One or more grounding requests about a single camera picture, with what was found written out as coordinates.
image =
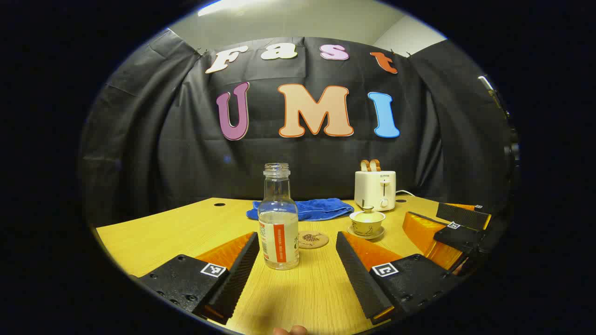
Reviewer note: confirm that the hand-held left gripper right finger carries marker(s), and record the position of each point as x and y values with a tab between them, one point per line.
358	274

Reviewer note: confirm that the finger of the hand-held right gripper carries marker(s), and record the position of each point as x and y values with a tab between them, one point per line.
458	237
461	215

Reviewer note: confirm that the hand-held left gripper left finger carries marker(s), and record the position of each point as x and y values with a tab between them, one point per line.
237	274

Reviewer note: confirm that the cream ceramic teacup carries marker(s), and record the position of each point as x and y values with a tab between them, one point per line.
367	227

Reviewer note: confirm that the round cork coaster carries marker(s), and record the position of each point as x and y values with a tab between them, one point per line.
314	240

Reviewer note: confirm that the cream teacup lid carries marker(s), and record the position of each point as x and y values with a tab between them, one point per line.
368	215

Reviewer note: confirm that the clear glass water bottle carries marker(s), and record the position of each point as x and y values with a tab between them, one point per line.
278	218

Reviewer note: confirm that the cream ceramic saucer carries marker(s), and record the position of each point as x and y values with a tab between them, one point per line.
372	236

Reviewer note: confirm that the blue towel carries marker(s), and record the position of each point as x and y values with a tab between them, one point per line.
316	209

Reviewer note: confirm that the white toaster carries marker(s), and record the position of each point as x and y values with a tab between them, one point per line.
372	188

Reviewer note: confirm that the bread slice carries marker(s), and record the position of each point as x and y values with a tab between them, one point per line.
375	164
365	165

